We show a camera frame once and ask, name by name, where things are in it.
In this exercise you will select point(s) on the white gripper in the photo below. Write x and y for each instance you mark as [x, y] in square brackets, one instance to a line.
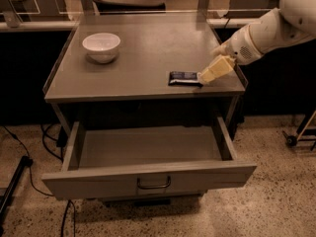
[241, 48]

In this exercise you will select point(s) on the dark blue rxbar wrapper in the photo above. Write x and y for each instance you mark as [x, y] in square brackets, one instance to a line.
[183, 78]

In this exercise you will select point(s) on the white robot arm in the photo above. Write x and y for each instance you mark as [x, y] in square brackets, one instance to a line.
[292, 22]

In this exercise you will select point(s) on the open grey top drawer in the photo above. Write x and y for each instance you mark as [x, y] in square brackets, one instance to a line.
[107, 163]

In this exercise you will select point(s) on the grey cabinet table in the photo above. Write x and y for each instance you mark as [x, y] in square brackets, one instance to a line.
[133, 90]

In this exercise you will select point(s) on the white ceramic bowl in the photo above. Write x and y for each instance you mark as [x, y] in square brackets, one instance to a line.
[102, 47]

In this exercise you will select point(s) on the black floor stand bar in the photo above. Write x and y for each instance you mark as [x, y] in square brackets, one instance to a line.
[7, 192]

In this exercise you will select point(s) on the metal drawer handle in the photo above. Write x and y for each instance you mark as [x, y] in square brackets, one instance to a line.
[152, 184]

